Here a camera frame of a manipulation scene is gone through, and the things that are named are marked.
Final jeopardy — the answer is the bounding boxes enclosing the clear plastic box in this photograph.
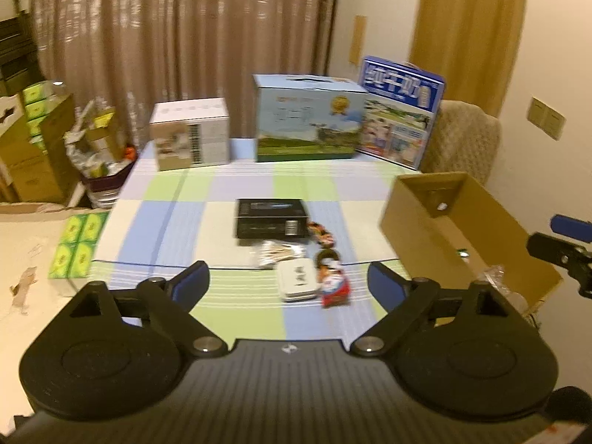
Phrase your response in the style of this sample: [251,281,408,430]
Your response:
[477,265,528,315]

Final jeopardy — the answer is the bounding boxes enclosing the red white doll keychain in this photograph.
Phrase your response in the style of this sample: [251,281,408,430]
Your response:
[316,249,350,308]

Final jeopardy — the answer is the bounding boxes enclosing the bag of cotton swabs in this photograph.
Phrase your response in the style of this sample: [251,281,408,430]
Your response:
[255,239,306,269]

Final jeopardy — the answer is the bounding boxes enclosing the green tissue pack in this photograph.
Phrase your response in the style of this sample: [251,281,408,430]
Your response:
[48,212,110,282]

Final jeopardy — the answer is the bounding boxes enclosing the brown cardboard box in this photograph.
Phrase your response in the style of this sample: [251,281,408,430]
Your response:
[380,172,562,313]

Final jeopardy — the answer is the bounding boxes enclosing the checked bed sheet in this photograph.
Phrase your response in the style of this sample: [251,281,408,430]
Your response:
[90,138,406,343]

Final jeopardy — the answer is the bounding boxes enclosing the quilted beige chair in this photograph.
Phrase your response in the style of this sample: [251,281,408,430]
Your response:
[420,100,502,185]

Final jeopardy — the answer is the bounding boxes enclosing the red toy car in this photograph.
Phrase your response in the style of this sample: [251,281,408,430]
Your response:
[307,222,335,249]

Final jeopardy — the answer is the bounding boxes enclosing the stacked cardboard boxes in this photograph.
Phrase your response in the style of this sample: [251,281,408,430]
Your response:
[0,80,136,209]

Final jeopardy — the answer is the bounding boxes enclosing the black product box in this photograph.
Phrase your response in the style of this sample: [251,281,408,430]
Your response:
[235,198,309,239]

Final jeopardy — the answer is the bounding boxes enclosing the white brown appliance box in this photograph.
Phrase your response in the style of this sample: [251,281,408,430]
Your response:
[149,97,230,171]

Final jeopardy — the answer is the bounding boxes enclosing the blue milk carton box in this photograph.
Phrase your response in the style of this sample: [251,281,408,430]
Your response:
[358,56,445,171]

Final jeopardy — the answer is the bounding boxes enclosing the yellow curtain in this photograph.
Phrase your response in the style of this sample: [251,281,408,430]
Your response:
[409,0,527,116]

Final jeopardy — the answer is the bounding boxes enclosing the cow picture milk carton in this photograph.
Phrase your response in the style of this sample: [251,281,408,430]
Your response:
[253,74,367,161]

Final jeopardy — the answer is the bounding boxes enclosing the black folded rack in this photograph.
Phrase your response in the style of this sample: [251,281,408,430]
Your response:
[0,0,44,96]

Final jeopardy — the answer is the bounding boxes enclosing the brown curtain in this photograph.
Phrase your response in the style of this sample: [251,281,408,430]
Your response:
[31,0,336,147]

